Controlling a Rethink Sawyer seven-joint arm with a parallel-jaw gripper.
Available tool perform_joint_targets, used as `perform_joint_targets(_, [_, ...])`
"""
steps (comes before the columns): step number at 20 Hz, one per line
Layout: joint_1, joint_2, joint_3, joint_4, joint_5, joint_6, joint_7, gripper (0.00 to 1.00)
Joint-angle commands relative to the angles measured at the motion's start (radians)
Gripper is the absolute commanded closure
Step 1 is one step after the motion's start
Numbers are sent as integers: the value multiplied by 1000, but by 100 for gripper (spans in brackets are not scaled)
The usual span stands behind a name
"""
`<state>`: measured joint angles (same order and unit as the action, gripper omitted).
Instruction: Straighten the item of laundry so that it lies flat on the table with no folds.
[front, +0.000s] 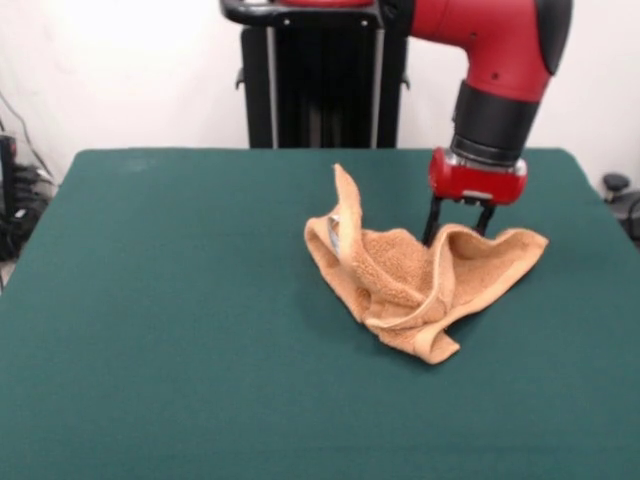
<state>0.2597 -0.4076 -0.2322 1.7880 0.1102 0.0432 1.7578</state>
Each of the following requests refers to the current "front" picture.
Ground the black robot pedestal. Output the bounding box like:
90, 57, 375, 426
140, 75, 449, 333
218, 0, 412, 150

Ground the dark green table cloth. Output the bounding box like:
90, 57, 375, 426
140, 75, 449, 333
0, 147, 640, 480

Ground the black cable bundle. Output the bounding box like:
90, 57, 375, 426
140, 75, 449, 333
10, 163, 59, 236

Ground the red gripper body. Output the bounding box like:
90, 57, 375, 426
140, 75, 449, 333
427, 147, 529, 207

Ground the orange terry towel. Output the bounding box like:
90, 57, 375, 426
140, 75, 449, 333
303, 163, 550, 365

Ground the grey cable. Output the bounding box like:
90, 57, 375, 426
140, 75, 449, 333
0, 90, 54, 179

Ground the black office chair base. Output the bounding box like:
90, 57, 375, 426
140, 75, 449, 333
601, 172, 640, 251

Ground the black electronics box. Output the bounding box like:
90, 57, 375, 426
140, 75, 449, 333
0, 133, 18, 261

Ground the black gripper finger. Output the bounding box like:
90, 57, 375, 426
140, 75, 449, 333
473, 202, 497, 238
422, 195, 444, 247

